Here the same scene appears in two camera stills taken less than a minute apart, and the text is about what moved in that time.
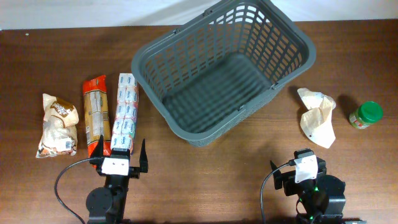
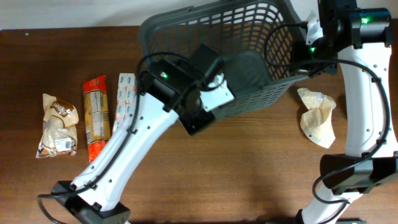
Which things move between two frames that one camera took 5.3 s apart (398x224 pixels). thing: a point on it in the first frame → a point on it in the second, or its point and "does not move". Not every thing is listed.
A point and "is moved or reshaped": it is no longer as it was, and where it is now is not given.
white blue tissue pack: x=124 y=126 does not move
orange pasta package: x=97 y=114 does not move
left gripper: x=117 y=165 → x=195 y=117
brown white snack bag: x=60 y=132 does not move
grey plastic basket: x=208 y=69 is moved or reshaped
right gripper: x=289 y=180 → x=298 y=53
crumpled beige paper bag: x=316 y=121 does not move
